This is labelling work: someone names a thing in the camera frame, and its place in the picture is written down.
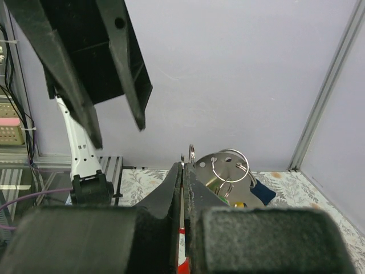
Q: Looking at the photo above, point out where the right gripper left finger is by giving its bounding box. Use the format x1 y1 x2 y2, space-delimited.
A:
1 163 182 273

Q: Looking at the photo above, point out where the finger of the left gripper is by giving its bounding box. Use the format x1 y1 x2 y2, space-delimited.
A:
40 1 152 131
5 1 103 149

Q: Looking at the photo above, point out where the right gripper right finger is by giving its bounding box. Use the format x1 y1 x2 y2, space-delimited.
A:
182 163 355 273

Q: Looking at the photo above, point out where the red handled metal keyring holder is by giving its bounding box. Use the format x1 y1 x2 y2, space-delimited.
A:
181 146 264 273

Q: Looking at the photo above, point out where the green key tag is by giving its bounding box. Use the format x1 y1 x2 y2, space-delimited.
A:
219 196 230 206

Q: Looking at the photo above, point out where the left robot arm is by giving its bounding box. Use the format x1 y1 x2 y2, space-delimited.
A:
6 1 152 204

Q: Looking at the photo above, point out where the dark blue folded cloth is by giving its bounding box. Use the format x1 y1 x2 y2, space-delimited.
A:
250 180 277 206

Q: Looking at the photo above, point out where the perforated yellow basket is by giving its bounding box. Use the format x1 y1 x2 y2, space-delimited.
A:
0 103 25 146

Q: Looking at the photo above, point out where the left aluminium corner post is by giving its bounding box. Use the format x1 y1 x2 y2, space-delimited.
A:
287 0 364 171

